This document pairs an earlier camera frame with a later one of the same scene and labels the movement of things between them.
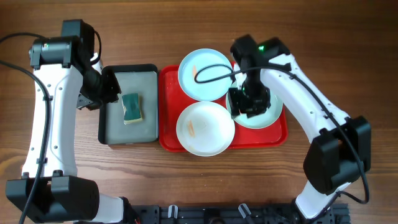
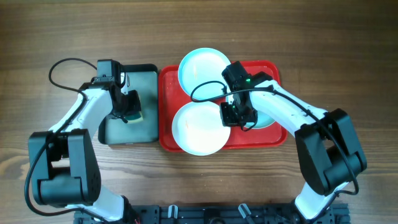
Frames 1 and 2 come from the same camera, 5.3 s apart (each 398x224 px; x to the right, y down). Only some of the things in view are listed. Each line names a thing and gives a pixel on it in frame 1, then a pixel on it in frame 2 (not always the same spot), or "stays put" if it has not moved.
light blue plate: (198, 60) stays put
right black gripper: (249, 106) -> (233, 115)
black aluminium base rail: (337, 213) stays put
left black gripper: (109, 88) -> (131, 104)
